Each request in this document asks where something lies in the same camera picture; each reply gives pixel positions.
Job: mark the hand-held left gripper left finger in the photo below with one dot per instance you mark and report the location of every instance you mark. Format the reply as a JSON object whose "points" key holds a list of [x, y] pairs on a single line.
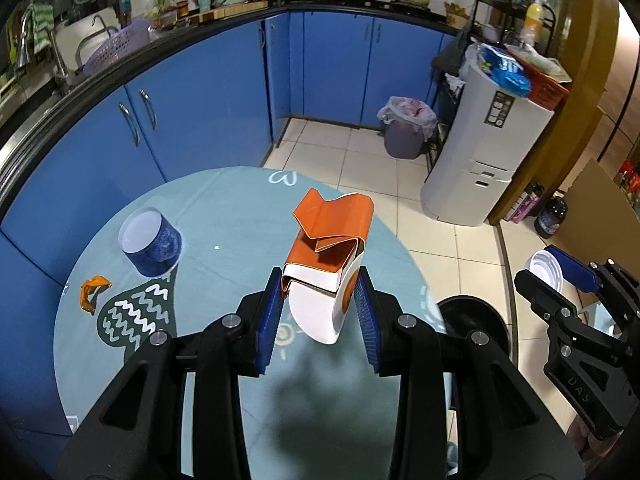
{"points": [[267, 325]]}

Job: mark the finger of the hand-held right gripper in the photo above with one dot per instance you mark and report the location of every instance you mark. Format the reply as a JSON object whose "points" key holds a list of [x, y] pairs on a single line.
{"points": [[545, 300], [575, 267]]}

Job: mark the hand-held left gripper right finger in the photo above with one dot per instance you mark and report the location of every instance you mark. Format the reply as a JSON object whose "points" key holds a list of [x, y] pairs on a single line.
{"points": [[370, 325]]}

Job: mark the white round lid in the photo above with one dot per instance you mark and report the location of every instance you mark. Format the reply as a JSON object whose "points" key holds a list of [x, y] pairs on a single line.
{"points": [[545, 267]]}

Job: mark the orange and white paper carton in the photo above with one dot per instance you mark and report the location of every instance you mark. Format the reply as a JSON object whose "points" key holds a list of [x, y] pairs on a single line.
{"points": [[330, 240]]}

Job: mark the dark blue jar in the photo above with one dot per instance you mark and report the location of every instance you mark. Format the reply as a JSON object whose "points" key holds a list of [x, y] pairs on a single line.
{"points": [[550, 217]]}

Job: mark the brown cardboard sheet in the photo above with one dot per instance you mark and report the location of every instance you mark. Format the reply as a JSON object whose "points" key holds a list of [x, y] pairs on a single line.
{"points": [[605, 200]]}

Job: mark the pink spray can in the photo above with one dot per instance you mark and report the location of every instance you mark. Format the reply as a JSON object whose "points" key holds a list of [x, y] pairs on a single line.
{"points": [[522, 205]]}

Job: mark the blue mug white interior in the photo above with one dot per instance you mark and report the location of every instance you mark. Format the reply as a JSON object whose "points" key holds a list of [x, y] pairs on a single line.
{"points": [[155, 245]]}

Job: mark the white tall appliance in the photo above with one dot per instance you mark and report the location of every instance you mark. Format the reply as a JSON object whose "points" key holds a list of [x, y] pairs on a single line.
{"points": [[480, 160]]}

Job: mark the crumpled orange wrapper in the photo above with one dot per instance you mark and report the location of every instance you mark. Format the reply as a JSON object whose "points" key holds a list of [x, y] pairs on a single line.
{"points": [[92, 290]]}

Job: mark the orange plastic basket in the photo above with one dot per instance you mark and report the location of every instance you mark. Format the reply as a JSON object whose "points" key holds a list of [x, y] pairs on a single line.
{"points": [[545, 90]]}

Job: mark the grey bin with plastic bag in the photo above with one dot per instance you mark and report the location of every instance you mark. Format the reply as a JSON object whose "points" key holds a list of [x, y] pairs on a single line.
{"points": [[405, 130]]}

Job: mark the blue snack bag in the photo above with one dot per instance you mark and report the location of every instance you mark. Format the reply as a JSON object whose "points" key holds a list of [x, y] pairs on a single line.
{"points": [[505, 72]]}

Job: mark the blue kitchen cabinets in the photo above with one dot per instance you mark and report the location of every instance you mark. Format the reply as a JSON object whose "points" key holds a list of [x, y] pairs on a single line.
{"points": [[200, 100]]}

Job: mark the yellow drink bottle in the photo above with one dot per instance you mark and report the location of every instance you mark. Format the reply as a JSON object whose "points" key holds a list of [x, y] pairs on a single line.
{"points": [[532, 22]]}

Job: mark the black metal rack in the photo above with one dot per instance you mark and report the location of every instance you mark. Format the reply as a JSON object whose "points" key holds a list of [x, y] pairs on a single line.
{"points": [[500, 5]]}

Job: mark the black kitchen countertop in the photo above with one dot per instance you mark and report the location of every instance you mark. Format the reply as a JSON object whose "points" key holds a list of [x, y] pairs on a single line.
{"points": [[210, 26]]}

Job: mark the purple plastic basket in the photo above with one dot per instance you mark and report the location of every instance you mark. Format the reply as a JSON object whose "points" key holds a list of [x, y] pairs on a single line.
{"points": [[117, 45]]}

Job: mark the metal sink faucet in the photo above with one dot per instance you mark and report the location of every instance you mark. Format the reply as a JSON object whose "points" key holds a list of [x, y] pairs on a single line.
{"points": [[97, 27]]}

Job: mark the green striped towel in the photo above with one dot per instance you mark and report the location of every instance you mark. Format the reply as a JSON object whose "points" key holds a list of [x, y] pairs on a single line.
{"points": [[40, 25]]}

